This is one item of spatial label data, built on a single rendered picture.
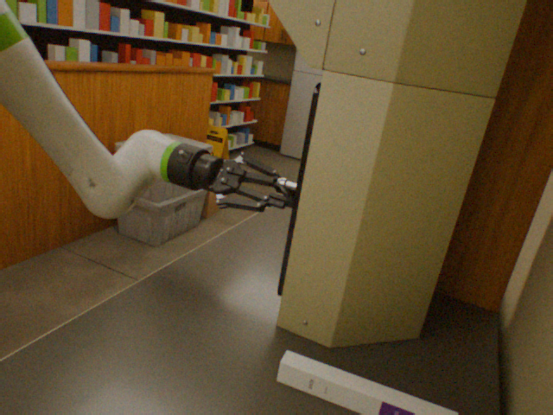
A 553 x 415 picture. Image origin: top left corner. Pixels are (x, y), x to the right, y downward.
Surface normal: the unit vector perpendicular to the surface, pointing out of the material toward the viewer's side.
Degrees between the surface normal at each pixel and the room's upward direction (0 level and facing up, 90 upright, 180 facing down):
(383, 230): 90
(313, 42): 90
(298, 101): 90
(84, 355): 0
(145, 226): 95
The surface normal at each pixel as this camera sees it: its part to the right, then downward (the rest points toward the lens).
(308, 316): -0.42, 0.25
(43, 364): 0.15, -0.93
